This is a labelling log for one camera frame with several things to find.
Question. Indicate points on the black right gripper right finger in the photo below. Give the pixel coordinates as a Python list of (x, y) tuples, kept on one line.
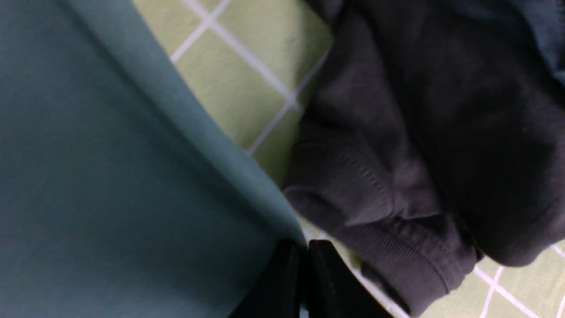
[(332, 289)]

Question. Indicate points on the green long-sleeve top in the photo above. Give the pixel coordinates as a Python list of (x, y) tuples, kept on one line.
[(120, 196)]

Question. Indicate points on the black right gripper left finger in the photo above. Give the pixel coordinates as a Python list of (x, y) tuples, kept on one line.
[(278, 290)]

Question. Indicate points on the green checkered tablecloth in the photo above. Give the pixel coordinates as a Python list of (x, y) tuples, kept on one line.
[(251, 65)]

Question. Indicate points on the dark grey crumpled garment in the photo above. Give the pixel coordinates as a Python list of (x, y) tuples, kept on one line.
[(435, 137)]

